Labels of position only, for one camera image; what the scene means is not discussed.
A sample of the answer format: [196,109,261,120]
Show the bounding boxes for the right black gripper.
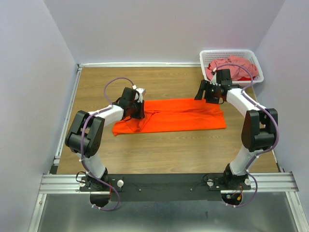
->
[194,79,220,104]

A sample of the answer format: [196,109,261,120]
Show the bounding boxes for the orange t shirt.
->
[112,99,226,136]

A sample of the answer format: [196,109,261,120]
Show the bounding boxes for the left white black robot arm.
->
[65,86,146,191]

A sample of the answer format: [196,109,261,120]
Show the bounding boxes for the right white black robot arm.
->
[195,69,279,189]

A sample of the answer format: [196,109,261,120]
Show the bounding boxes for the white plastic basket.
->
[199,49,264,87]

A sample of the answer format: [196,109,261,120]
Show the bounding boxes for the pink t shirt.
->
[205,55,259,81]

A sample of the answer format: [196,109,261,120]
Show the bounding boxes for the red t shirt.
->
[237,77,251,81]

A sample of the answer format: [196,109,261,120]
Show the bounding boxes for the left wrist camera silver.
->
[132,85,146,102]

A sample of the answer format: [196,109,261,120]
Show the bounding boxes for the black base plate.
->
[77,173,251,207]

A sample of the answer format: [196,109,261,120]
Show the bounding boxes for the aluminium front rail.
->
[39,173,299,194]

